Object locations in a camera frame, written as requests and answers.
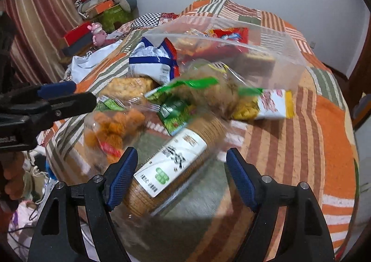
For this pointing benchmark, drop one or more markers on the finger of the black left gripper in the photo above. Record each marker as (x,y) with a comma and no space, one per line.
(65,106)
(43,91)

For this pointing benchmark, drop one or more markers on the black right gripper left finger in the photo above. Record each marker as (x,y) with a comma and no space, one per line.
(58,234)

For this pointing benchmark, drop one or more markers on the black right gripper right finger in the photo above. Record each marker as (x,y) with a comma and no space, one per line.
(305,235)

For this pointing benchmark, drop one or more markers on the pale pastry snack pack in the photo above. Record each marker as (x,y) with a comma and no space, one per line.
(126,88)

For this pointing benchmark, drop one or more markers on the round cracker roll pack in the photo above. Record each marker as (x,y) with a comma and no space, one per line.
(168,169)

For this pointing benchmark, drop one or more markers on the yellow white chip bag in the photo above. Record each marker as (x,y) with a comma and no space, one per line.
(259,103)

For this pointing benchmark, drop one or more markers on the clear plastic storage bin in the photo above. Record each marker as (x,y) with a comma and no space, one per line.
(262,56)

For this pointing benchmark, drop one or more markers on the red snack bag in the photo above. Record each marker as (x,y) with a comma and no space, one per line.
(212,44)

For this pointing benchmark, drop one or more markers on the left hand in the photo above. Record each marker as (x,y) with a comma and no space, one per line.
(13,172)

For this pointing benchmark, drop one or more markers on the white plastic bag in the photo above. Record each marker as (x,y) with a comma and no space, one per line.
(82,66)

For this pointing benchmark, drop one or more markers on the orange fried snack bag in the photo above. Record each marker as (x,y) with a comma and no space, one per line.
(108,133)

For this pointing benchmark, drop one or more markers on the red black box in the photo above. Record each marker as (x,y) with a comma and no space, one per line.
(76,39)

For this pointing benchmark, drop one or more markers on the pink plush doll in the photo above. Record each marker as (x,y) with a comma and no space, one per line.
(99,35)

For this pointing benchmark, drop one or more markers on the green patterned box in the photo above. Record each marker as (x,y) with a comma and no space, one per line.
(113,18)

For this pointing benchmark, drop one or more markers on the blue white snack bag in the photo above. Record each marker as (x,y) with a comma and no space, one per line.
(156,62)

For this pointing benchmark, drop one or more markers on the green label pastry bag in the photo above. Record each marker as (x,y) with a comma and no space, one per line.
(212,86)

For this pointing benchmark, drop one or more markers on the patchwork striped bedspread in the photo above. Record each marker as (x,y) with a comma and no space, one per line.
(317,146)

